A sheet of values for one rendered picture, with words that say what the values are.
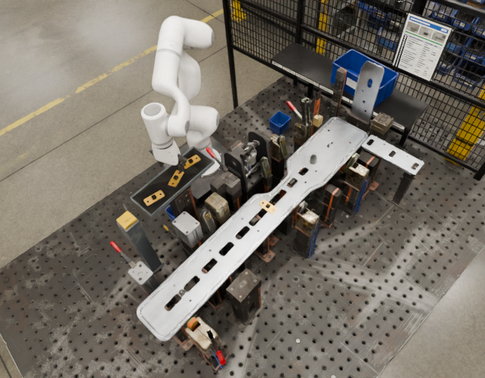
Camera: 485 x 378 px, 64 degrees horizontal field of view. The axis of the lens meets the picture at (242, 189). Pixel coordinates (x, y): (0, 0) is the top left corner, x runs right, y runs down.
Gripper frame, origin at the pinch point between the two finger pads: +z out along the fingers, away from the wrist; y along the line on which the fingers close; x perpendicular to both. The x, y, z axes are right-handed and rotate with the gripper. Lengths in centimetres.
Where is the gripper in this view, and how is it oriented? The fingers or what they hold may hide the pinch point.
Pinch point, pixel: (171, 166)
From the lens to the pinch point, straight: 161.8
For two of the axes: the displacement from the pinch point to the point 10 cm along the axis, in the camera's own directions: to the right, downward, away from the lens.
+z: 0.6, 5.7, 8.2
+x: 3.6, -7.8, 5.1
